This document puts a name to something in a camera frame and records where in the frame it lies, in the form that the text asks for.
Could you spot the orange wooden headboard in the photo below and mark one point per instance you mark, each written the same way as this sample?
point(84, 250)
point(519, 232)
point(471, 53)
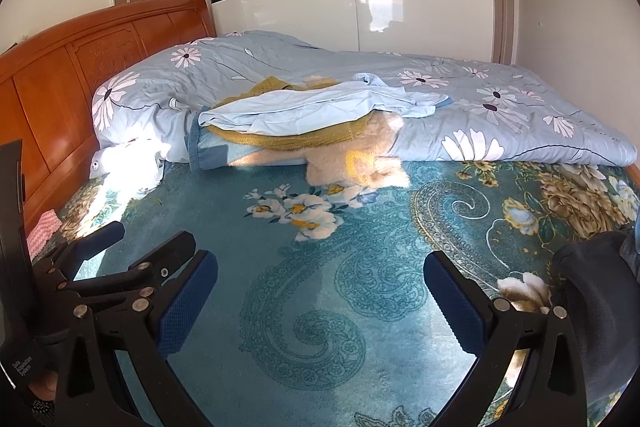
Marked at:
point(47, 84)

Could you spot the olive green knit sweater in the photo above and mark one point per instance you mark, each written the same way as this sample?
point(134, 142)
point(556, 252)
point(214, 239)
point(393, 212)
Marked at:
point(346, 131)

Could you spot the cream fluffy sweater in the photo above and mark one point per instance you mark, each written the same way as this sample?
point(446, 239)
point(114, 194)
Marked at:
point(364, 161)

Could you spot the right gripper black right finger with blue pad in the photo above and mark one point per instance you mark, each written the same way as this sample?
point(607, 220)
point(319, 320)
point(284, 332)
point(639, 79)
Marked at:
point(550, 390)

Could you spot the teal floral plush blanket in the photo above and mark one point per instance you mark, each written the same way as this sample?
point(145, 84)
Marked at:
point(320, 315)

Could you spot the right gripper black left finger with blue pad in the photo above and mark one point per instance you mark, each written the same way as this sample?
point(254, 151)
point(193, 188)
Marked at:
point(149, 324)

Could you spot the light blue printed t-shirt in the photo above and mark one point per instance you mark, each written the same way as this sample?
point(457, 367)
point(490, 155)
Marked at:
point(281, 113)

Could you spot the blue daisy print duvet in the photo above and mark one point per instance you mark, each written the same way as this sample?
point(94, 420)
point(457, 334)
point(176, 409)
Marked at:
point(497, 113)

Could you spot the dark navy fleece garment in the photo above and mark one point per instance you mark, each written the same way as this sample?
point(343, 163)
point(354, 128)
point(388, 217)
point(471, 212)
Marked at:
point(597, 282)

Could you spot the left hand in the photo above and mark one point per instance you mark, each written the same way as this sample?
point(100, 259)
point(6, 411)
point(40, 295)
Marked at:
point(44, 386)

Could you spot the blue trimmed folded garment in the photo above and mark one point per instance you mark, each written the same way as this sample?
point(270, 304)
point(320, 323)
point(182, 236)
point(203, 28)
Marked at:
point(208, 151)

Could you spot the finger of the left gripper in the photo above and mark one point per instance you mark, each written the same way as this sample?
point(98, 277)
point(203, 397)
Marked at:
point(151, 270)
point(69, 257)

